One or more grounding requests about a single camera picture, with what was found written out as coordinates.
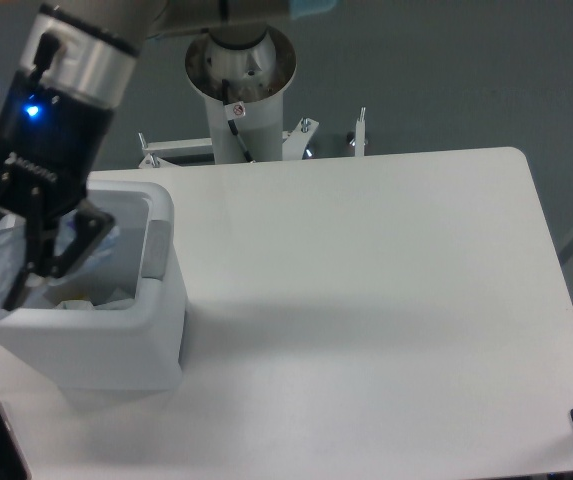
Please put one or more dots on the white metal frame brackets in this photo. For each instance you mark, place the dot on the white metal frame brackets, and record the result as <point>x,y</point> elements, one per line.
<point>298,143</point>

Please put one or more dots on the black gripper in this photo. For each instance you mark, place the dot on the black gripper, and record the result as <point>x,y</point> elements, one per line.
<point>46,150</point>

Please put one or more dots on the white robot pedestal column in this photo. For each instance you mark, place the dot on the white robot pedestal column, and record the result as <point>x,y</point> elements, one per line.
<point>242,74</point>

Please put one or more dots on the trash inside can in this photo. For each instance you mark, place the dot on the trash inside can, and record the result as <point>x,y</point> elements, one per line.
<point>118,299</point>

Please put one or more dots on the white trash can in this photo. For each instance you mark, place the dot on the white trash can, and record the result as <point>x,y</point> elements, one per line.
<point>133,349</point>

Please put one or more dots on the clear plastic water bottle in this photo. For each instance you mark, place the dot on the clear plastic water bottle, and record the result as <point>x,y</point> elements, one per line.
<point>12,246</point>

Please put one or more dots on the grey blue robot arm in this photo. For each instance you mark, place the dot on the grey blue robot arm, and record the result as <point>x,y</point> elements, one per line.
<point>73,72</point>

